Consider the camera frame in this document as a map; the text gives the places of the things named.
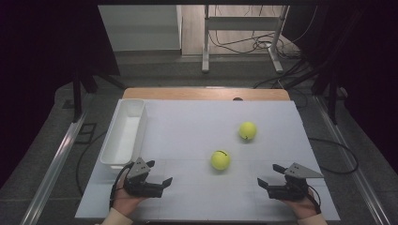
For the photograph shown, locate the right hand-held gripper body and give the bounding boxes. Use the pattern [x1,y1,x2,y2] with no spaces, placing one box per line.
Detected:
[267,161,325,202]

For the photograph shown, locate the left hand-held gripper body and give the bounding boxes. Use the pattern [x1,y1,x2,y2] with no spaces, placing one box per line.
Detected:
[123,157,165,199]

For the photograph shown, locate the white plastic bin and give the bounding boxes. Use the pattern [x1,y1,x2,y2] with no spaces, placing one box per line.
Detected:
[99,98,149,172]

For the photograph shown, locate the yellow tennis ball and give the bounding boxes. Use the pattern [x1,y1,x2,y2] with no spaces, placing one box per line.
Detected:
[210,149,232,172]
[238,121,258,141]

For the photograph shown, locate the person's right hand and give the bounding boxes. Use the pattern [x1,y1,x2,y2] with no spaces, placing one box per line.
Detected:
[281,187,322,220]

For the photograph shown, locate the person's left hand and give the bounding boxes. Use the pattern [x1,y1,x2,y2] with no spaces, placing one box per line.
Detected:
[110,170,148,218]

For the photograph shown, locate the white table sheet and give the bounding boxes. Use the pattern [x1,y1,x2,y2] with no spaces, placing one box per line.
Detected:
[74,98,342,222]

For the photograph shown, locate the dark floor socket plate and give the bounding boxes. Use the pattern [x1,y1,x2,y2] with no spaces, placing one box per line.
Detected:
[74,122,98,145]

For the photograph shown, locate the wooden table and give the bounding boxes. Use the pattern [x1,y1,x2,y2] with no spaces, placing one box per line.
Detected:
[121,87,291,102]

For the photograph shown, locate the black metal stand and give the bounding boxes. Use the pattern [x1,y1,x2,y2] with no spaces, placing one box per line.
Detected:
[283,59,349,126]
[61,66,128,124]

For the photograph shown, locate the white cabinet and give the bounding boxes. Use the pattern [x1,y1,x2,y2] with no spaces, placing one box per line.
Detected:
[98,4,183,53]

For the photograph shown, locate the dark curtain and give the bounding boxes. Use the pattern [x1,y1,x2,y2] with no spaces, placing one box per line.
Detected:
[0,0,122,189]
[282,0,398,176]

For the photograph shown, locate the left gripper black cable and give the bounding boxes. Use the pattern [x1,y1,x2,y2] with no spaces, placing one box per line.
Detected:
[108,161,136,210]

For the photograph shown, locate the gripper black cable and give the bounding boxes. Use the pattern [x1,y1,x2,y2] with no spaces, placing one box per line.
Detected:
[108,161,136,210]
[304,183,323,216]

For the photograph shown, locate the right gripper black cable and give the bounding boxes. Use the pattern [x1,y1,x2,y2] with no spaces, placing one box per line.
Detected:
[304,183,323,216]

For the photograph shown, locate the thin black floor cable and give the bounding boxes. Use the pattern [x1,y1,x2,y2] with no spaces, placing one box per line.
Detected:
[75,129,108,198]

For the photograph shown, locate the aluminium floor rail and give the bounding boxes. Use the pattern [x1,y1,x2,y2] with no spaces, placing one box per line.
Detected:
[314,95,392,225]
[19,93,95,225]

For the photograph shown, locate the looped black floor cable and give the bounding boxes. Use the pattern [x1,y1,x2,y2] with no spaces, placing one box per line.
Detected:
[307,137,360,175]

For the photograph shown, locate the tangled black floor cables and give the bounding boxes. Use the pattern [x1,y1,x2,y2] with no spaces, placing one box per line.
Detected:
[208,29,302,61]

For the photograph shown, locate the white metal stand frame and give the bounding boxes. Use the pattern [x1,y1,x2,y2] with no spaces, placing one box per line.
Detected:
[201,4,291,75]

